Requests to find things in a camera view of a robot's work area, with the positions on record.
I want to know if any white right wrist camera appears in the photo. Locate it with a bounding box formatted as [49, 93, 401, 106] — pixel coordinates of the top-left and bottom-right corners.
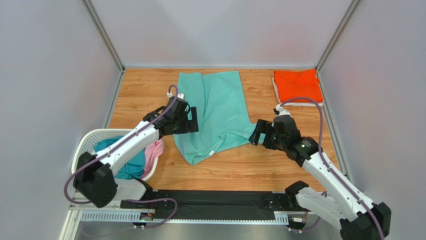
[273, 104, 292, 117]

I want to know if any light teal t-shirt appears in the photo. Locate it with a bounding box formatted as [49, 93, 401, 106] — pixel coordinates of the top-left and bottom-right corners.
[173, 71, 256, 165]

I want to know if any aluminium frame post left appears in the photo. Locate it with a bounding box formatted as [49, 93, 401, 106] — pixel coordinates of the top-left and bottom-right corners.
[81, 0, 126, 73]

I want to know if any folded white t-shirt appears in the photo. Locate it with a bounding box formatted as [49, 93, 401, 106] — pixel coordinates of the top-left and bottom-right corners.
[271, 77, 324, 108]

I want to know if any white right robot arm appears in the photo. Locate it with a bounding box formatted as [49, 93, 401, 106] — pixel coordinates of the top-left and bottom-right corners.
[249, 115, 392, 240]

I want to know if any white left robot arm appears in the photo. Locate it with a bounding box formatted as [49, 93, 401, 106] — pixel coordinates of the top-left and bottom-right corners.
[71, 96, 199, 208]

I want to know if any aluminium frame post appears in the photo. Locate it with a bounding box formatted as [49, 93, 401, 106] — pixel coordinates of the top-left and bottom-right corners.
[81, 0, 126, 73]
[315, 0, 362, 73]

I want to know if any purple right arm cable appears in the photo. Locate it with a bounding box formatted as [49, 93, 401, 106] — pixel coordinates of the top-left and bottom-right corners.
[279, 96, 387, 240]

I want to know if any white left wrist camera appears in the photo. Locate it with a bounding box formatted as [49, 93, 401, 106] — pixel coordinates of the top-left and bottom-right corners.
[167, 92, 186, 102]

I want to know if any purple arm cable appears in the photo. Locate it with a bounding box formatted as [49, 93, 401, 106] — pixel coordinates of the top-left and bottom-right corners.
[63, 84, 180, 231]
[279, 96, 387, 240]

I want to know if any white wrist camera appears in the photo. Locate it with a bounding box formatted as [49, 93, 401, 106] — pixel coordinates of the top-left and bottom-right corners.
[273, 104, 292, 117]
[167, 92, 186, 102]

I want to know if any aluminium frame post right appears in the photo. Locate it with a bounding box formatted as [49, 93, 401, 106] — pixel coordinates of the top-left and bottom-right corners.
[315, 0, 362, 73]

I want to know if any dark teal t-shirt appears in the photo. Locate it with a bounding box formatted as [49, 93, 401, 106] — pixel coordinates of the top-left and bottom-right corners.
[93, 135, 146, 180]

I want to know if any white perforated laundry basket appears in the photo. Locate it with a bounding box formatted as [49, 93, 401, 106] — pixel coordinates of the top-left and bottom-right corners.
[71, 128, 161, 182]

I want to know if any pink t-shirt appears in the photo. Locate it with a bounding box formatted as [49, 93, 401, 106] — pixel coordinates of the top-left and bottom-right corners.
[141, 139, 164, 181]

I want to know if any folded orange t-shirt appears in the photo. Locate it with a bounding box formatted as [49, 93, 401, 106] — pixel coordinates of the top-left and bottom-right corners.
[272, 69, 324, 106]

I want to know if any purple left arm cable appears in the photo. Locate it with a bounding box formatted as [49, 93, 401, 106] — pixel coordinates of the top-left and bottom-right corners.
[63, 84, 180, 231]

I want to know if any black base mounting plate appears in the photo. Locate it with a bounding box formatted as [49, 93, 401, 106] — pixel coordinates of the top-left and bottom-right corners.
[120, 190, 304, 221]

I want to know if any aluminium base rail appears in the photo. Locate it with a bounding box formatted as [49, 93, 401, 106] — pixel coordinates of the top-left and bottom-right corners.
[58, 191, 380, 240]

